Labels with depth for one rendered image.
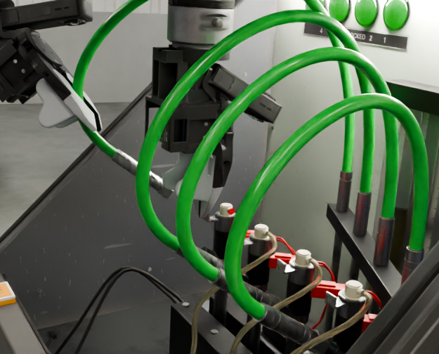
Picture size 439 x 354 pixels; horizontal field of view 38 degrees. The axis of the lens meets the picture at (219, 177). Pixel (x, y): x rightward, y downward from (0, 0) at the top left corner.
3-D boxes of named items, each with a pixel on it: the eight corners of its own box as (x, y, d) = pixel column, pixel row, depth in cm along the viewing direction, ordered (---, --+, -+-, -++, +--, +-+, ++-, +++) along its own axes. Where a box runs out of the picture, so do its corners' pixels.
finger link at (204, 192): (167, 222, 77) (170, 149, 74) (209, 215, 80) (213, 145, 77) (179, 231, 75) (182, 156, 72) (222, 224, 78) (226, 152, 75)
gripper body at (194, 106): (143, 142, 77) (145, 42, 73) (204, 138, 81) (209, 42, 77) (171, 159, 70) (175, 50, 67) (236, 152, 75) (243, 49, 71)
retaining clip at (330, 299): (333, 309, 60) (335, 297, 60) (322, 301, 61) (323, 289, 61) (359, 302, 62) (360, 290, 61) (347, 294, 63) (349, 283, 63)
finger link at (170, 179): (156, 213, 80) (158, 142, 77) (197, 208, 83) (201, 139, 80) (167, 222, 77) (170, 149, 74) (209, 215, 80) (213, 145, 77)
